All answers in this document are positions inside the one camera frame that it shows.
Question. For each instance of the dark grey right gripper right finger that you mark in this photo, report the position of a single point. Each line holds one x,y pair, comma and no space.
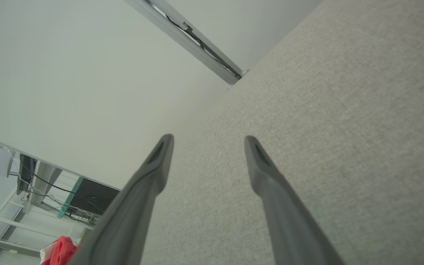
289,221

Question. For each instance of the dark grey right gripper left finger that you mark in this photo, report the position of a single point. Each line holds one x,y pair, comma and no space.
123,221

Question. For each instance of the red jersey with white sleeves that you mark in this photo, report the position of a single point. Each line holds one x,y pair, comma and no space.
63,252

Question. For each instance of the black box with teal edge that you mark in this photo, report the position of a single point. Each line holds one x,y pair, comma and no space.
92,197

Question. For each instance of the white metal rack frame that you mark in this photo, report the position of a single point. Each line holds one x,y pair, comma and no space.
9,222

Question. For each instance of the grey metal wall post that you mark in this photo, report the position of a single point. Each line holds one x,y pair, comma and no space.
197,44

